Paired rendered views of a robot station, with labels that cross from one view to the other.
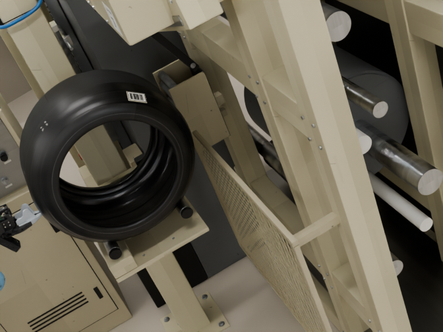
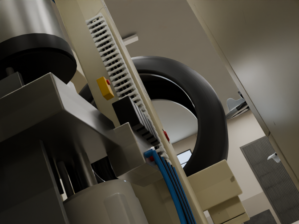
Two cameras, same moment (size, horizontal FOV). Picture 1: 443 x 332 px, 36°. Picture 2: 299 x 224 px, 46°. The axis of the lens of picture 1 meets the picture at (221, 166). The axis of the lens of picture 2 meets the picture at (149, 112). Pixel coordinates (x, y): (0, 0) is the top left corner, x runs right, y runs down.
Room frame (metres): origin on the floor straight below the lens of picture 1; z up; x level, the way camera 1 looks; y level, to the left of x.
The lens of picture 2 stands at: (3.15, 0.70, 0.80)
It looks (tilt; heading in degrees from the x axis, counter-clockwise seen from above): 21 degrees up; 196
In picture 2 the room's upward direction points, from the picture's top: 25 degrees counter-clockwise
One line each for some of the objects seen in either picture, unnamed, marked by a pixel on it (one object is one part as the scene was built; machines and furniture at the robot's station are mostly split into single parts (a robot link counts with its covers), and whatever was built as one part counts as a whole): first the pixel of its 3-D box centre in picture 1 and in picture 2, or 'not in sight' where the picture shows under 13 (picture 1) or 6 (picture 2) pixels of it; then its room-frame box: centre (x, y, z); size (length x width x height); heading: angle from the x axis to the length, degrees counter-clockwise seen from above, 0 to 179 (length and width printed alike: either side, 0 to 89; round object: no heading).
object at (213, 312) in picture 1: (193, 321); not in sight; (2.29, 0.41, 0.01); 0.27 x 0.27 x 0.02; 11
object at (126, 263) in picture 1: (110, 240); (227, 210); (2.01, 0.48, 0.83); 0.36 x 0.09 x 0.06; 11
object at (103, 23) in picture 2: not in sight; (127, 90); (2.36, 0.46, 1.19); 0.05 x 0.04 x 0.48; 101
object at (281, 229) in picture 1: (262, 244); not in sight; (1.87, -0.02, 0.65); 0.90 x 0.02 x 0.70; 11
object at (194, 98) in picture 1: (191, 104); not in sight; (2.32, 0.01, 1.05); 0.20 x 0.15 x 0.30; 11
